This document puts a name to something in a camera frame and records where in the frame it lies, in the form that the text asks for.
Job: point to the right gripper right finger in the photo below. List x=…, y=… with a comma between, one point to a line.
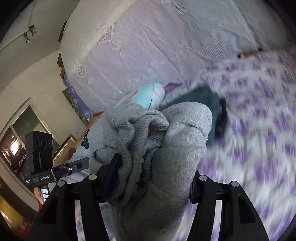
x=239, y=218

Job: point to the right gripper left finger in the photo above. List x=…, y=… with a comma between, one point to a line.
x=72, y=211

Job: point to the grey sweatpants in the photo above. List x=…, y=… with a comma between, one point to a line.
x=160, y=151

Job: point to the left hand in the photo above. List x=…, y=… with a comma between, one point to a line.
x=38, y=194

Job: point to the purple floral bedspread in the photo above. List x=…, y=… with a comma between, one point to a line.
x=258, y=146

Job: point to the blue patterned pillow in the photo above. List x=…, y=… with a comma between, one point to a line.
x=81, y=109

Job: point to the orange brown pillow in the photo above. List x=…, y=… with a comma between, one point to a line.
x=94, y=120

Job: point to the folded teal and red clothes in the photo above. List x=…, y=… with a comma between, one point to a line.
x=209, y=103

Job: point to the folded teal floral quilt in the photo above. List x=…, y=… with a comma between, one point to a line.
x=149, y=96

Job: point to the lilac lace covered headboard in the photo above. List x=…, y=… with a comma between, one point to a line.
x=110, y=48

